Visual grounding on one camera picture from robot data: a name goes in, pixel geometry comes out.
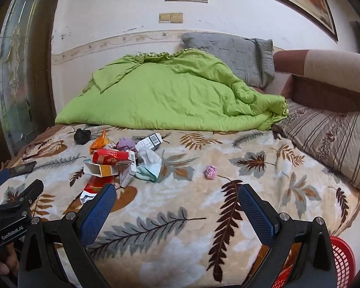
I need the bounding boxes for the small white box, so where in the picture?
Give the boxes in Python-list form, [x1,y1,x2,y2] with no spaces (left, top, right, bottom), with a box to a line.
[118,163,136,188]

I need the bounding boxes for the grey pillow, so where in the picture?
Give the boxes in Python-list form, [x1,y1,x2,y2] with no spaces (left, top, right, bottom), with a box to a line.
[181,33,275,89]

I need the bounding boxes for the purple bag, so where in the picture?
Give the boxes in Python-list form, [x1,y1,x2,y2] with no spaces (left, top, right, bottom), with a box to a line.
[116,137,136,151]

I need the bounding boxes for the brown padded headboard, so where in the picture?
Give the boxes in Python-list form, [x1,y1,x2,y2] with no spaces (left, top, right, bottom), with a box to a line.
[263,49,360,113]

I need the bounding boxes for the glass panel door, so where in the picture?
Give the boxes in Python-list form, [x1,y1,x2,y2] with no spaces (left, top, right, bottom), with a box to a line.
[0,0,58,156]

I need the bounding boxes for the black bag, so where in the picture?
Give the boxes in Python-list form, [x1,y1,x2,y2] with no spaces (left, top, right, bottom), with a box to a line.
[73,128,91,145]

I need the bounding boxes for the pink paper ball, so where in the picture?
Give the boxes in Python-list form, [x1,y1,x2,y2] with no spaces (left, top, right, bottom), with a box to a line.
[204,165,217,180]

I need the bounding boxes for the red cigarette pack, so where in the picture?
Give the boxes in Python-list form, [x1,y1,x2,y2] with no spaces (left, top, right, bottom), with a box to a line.
[80,176,114,205]

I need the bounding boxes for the black smartphone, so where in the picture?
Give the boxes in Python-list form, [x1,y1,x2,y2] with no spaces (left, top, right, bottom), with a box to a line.
[9,161,37,178]

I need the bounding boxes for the left hand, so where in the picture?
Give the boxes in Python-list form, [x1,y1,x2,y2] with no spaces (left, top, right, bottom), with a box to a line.
[0,243,19,276]

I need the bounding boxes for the white sock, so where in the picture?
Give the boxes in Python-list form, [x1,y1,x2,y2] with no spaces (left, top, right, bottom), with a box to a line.
[135,148,162,182]

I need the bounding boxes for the beige wall switches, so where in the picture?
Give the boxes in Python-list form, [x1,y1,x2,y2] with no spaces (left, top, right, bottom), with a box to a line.
[159,12,183,24]

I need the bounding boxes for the leaf pattern blanket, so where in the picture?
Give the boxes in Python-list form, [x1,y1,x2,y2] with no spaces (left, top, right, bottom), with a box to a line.
[0,123,360,288]

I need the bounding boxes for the striped brown pillow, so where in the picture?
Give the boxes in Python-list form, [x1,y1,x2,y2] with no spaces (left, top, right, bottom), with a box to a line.
[272,100,360,190]

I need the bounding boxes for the orange snack wrapper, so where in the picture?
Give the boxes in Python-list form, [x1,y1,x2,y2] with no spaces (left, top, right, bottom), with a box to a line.
[90,130,110,154]

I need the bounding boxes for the orange white box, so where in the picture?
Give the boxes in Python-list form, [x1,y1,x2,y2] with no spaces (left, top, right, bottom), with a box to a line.
[84,159,119,178]

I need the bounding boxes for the red plastic basket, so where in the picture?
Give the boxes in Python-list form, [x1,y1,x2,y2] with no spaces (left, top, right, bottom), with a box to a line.
[266,232,355,287]

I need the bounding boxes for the long red box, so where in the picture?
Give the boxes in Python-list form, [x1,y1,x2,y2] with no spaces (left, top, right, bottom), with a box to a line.
[92,149,135,166]

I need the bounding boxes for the green quilt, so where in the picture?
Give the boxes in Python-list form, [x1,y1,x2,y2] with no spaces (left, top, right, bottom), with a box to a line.
[55,49,289,132]

